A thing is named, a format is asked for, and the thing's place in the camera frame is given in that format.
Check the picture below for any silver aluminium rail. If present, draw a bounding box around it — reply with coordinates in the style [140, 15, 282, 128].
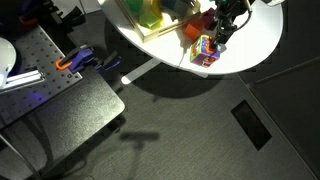
[1, 68, 46, 90]

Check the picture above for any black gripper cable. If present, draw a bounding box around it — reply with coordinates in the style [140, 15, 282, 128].
[233, 0, 253, 33]

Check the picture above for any purple clamp with orange handle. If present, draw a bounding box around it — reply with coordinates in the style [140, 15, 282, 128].
[18, 0, 86, 33]
[54, 43, 123, 76]

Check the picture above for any white table base leg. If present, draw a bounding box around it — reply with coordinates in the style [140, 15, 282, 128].
[120, 57, 210, 85]

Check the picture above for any light green block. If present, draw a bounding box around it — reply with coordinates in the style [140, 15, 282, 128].
[138, 11, 163, 30]

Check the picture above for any wooden tray box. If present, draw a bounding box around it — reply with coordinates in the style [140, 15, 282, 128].
[116, 0, 205, 44]

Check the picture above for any dark rectangular floor hatch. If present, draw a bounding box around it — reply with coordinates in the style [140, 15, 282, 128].
[230, 99, 273, 152]

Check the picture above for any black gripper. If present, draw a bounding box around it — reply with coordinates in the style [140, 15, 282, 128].
[209, 13, 238, 53]

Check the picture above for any yellow block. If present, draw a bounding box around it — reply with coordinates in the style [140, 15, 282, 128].
[150, 0, 164, 19]

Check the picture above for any perforated metal breadboard plate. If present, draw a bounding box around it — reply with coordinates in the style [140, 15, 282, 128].
[0, 24, 84, 129]

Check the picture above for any dark green block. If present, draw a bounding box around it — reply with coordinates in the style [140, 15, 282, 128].
[125, 0, 147, 14]

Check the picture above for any small blue block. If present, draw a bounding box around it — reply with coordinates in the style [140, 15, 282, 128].
[163, 0, 179, 10]

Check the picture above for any orange block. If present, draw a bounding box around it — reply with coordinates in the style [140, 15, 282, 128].
[183, 22, 204, 41]

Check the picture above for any multicoloured plush cube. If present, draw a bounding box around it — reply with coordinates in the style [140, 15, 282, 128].
[189, 34, 223, 69]

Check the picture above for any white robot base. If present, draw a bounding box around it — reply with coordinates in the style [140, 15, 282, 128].
[0, 36, 17, 89]

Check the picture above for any black speckled platform plate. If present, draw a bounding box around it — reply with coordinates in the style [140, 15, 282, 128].
[0, 66, 126, 178]

